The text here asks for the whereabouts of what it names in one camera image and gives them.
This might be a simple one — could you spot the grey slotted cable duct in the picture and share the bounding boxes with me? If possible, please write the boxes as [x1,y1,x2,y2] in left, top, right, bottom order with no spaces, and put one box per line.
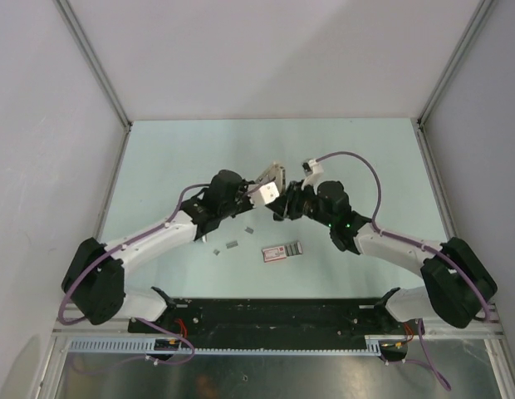
[66,335,383,357]

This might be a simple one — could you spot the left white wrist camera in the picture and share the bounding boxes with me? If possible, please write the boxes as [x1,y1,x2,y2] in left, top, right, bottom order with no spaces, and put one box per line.
[248,162,286,207]

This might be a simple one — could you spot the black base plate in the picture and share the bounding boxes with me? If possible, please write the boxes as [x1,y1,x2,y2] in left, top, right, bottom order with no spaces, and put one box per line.
[128,298,417,359]

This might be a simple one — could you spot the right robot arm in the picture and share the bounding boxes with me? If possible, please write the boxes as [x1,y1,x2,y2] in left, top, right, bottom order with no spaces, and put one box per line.
[268,181,498,333]

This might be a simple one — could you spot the red staple box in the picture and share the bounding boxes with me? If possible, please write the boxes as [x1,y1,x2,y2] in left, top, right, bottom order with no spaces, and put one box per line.
[262,241,303,263]

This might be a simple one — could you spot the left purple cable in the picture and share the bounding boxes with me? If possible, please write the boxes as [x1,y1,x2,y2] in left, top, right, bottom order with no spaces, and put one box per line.
[57,184,196,367]

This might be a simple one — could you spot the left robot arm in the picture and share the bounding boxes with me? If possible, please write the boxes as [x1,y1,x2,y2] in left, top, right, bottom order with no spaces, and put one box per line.
[58,170,261,333]

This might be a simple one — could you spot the purple cable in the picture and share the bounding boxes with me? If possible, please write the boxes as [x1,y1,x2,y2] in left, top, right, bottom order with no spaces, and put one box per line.
[315,150,495,392]
[57,184,196,367]

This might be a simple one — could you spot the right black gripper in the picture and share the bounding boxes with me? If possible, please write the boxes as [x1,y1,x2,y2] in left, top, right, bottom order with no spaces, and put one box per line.
[268,179,335,228]

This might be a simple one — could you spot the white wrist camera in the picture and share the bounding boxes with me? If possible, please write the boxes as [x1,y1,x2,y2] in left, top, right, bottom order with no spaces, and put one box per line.
[248,162,286,207]
[302,159,324,190]

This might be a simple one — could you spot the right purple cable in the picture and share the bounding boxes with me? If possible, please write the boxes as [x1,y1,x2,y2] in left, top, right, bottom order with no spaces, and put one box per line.
[315,150,495,392]

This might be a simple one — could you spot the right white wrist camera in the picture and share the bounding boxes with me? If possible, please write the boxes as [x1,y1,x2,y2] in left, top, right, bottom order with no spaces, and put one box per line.
[302,159,324,190]

